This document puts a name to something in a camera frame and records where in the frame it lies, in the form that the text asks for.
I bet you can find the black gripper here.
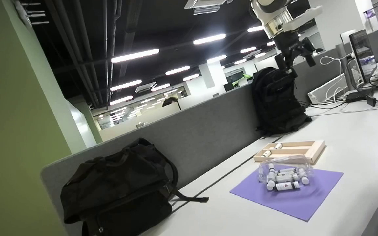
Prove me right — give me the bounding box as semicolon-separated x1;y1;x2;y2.
275;29;318;73

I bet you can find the grey desk partition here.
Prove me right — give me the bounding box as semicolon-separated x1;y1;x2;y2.
40;83;267;236
292;46;346;109

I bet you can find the white ribbed device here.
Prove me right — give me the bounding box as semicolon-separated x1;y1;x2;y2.
306;72;351;105

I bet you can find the black backpack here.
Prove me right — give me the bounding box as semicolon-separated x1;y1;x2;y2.
251;66;314;136

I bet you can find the black computer monitor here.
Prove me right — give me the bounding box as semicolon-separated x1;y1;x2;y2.
344;27;378;102

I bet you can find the wooden tray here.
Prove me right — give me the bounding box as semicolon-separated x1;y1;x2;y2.
254;139;328;166

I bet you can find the ceiling air vent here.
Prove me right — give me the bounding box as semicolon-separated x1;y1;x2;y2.
183;0;235;17

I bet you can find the pile of white batteries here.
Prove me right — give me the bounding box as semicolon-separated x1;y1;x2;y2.
258;168;315;194

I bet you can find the purple mat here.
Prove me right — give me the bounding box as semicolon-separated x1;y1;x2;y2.
229;168;346;223

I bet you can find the black ceiling pipe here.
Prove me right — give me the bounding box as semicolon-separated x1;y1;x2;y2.
103;0;121;109

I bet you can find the black duffel bag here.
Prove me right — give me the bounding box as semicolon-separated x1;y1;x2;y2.
59;136;210;236

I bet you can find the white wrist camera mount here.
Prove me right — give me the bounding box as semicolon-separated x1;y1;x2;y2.
281;5;325;33

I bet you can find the ceiling cable ladder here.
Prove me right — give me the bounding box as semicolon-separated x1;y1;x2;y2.
12;0;52;26

